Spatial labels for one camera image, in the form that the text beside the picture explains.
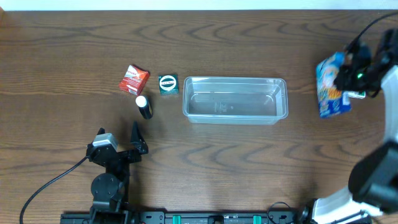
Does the white green Panadol box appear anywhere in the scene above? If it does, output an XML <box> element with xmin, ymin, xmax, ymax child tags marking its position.
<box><xmin>347</xmin><ymin>91</ymin><xmax>366</xmax><ymax>99</ymax></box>

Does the blue Koolfever box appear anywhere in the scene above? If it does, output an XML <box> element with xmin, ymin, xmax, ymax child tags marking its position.
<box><xmin>315</xmin><ymin>52</ymin><xmax>351</xmax><ymax>118</ymax></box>

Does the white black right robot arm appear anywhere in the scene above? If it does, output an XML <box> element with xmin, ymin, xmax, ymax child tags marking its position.
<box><xmin>294</xmin><ymin>29</ymin><xmax>397</xmax><ymax>223</ymax></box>

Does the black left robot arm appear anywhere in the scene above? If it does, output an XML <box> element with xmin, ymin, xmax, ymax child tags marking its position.
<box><xmin>86</xmin><ymin>122</ymin><xmax>149</xmax><ymax>224</ymax></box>

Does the clear plastic container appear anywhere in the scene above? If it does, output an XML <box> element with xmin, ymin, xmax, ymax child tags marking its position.
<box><xmin>182</xmin><ymin>77</ymin><xmax>289</xmax><ymax>125</ymax></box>

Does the dark bottle white cap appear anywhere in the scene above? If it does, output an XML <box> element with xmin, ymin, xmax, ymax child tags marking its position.
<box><xmin>136</xmin><ymin>96</ymin><xmax>153</xmax><ymax>119</ymax></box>

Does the red Panadol box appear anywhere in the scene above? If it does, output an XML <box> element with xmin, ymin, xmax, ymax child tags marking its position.
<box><xmin>119</xmin><ymin>65</ymin><xmax>150</xmax><ymax>96</ymax></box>

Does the green Zam-Buk box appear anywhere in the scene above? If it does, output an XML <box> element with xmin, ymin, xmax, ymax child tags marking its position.
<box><xmin>158</xmin><ymin>74</ymin><xmax>179</xmax><ymax>95</ymax></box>

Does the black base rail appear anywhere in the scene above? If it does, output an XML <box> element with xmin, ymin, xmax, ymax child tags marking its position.
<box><xmin>60</xmin><ymin>210</ymin><xmax>300</xmax><ymax>224</ymax></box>

